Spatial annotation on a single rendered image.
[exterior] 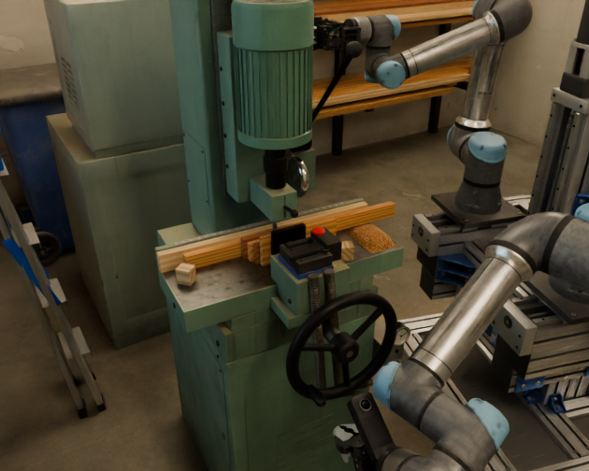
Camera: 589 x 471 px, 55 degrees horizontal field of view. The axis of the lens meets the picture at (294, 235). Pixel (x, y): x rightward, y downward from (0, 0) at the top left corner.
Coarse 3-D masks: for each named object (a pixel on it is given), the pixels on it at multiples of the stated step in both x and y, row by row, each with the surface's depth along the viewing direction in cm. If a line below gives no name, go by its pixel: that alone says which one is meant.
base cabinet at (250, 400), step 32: (192, 352) 171; (192, 384) 183; (224, 384) 144; (256, 384) 145; (288, 384) 151; (192, 416) 197; (224, 416) 151; (256, 416) 150; (288, 416) 157; (320, 416) 163; (224, 448) 160; (256, 448) 156; (288, 448) 163; (320, 448) 170
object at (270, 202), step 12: (252, 180) 145; (264, 180) 144; (252, 192) 146; (264, 192) 139; (276, 192) 138; (288, 192) 138; (264, 204) 141; (276, 204) 137; (288, 204) 139; (276, 216) 139; (288, 216) 141
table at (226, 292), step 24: (216, 264) 141; (240, 264) 141; (360, 264) 144; (384, 264) 148; (168, 288) 133; (192, 288) 132; (216, 288) 132; (240, 288) 132; (264, 288) 132; (192, 312) 125; (216, 312) 129; (240, 312) 132; (288, 312) 129
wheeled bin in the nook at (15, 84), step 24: (0, 72) 285; (24, 72) 284; (48, 72) 284; (0, 96) 256; (24, 96) 260; (48, 96) 265; (0, 120) 279; (24, 120) 268; (24, 144) 273; (48, 144) 279; (24, 168) 279; (48, 168) 285; (24, 192) 310; (48, 192) 291; (24, 216) 321; (48, 216) 297; (48, 240) 299; (72, 240) 312; (48, 264) 305
